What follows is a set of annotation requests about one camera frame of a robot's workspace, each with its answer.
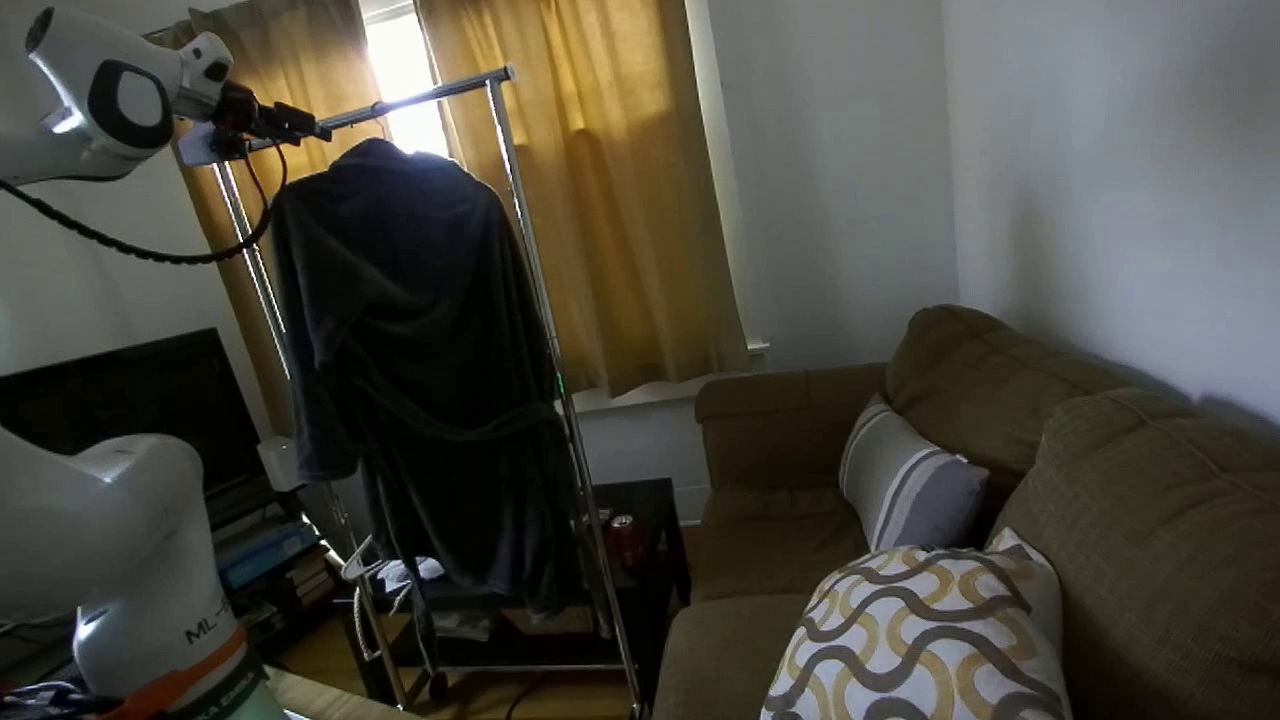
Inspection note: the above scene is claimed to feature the stack of books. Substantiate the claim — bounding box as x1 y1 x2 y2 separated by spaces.
208 488 343 633

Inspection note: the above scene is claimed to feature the mustard curtain narrow panel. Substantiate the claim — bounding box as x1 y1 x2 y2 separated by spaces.
139 0 390 449

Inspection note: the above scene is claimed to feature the brown fabric sofa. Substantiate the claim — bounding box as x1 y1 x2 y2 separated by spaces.
647 300 1280 720

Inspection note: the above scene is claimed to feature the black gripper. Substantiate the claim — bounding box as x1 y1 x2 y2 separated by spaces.
208 79 289 159

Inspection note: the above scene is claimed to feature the dark grey robe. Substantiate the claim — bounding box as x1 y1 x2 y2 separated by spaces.
267 137 591 613

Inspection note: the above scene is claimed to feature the black low table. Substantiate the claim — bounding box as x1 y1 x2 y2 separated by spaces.
580 477 695 672

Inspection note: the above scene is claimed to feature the grey striped pillow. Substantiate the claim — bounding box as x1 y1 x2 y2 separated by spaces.
832 390 996 557

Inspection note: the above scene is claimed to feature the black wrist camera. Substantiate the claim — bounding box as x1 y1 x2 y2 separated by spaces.
264 105 336 147

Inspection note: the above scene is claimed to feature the wave patterned pillow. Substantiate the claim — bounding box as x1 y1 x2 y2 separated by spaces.
757 523 1080 720

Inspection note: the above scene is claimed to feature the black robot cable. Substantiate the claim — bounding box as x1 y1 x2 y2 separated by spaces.
0 138 290 266

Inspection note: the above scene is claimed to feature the black television screen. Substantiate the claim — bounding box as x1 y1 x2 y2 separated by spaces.
0 324 270 501

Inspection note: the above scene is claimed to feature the white crumpled bag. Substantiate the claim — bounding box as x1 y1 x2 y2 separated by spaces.
346 549 451 601

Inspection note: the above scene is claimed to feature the mustard curtain wide panel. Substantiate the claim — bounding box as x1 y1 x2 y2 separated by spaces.
410 0 752 399

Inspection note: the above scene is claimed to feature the chrome clothes rack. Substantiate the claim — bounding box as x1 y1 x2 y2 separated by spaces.
195 65 647 710

